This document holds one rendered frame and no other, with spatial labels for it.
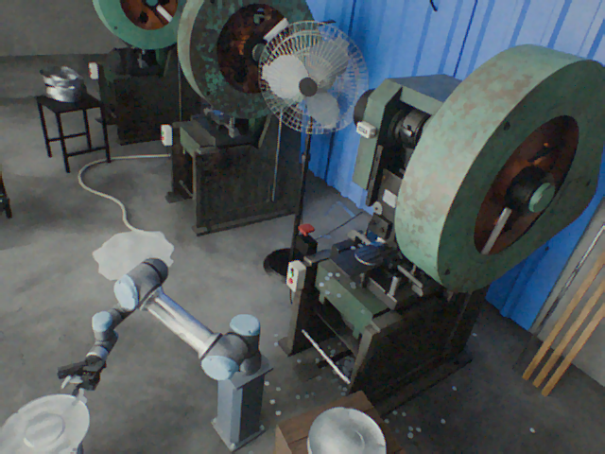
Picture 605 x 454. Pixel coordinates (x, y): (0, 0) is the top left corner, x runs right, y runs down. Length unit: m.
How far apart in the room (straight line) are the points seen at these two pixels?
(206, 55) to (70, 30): 5.38
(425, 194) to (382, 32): 2.37
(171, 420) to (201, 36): 1.94
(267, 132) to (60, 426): 2.20
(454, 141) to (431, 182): 0.12
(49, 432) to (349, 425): 1.09
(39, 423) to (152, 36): 3.30
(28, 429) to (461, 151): 1.72
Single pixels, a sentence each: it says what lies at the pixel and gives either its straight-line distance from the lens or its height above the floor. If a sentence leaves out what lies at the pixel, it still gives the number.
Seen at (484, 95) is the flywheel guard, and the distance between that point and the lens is 1.34.
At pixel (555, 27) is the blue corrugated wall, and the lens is 2.80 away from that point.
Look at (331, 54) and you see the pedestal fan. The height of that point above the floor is 1.45.
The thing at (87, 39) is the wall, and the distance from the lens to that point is 8.01.
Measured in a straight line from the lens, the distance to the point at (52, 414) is 2.01.
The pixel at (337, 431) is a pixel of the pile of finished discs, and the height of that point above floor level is 0.38.
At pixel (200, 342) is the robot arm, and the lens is 1.69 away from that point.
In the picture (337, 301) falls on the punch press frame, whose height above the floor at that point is 0.54.
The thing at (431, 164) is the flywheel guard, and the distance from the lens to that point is 1.31.
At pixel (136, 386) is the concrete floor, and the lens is 2.46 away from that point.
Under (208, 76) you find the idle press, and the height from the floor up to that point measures 1.20.
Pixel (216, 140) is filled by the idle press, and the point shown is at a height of 0.69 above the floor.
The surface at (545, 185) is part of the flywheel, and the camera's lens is 1.58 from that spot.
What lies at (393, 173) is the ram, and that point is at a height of 1.17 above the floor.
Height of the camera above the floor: 1.93
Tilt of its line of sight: 33 degrees down
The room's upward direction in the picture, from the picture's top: 8 degrees clockwise
